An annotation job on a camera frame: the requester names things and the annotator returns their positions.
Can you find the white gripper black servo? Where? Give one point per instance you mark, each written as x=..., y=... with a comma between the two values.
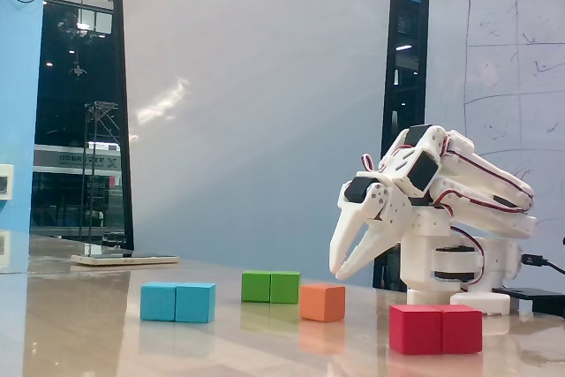
x=358, y=211

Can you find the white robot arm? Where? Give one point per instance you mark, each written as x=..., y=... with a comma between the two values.
x=417, y=258

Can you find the small orange cube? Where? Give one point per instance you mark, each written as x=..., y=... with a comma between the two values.
x=322, y=304

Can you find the green double block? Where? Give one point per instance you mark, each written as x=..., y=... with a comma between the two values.
x=270, y=288

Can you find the red double block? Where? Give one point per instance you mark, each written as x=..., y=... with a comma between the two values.
x=434, y=330

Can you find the blue double block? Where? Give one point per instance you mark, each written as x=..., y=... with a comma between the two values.
x=176, y=304

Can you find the flat black box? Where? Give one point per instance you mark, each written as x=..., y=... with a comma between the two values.
x=543, y=302

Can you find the whiteboard with marker drawings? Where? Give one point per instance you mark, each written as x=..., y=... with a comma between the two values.
x=507, y=63

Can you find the flat wooden base board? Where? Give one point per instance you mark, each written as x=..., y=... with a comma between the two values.
x=123, y=261

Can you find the black window frame post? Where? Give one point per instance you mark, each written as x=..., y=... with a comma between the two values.
x=388, y=85
x=121, y=85

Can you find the white wall socket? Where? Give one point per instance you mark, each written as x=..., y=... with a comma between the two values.
x=5, y=171

